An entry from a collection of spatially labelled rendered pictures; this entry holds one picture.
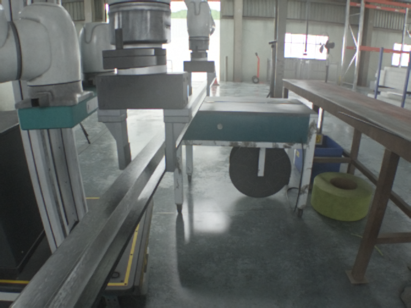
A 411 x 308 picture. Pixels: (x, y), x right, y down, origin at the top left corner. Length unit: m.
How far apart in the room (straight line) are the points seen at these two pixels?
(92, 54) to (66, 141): 0.39
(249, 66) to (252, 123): 9.84
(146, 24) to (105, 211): 0.24
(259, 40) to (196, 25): 10.45
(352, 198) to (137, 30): 1.82
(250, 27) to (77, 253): 11.40
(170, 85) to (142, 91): 0.04
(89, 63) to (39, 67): 0.49
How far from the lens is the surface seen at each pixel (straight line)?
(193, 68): 1.19
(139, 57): 0.34
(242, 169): 2.01
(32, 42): 0.79
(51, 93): 0.80
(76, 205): 1.40
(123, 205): 0.32
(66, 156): 1.30
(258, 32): 11.60
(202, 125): 1.70
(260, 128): 1.71
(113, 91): 0.42
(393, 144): 1.29
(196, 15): 1.17
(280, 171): 2.04
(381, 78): 5.93
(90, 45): 1.25
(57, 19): 0.82
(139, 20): 0.39
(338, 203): 2.03
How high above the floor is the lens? 1.06
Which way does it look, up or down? 20 degrees down
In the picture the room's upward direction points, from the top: straight up
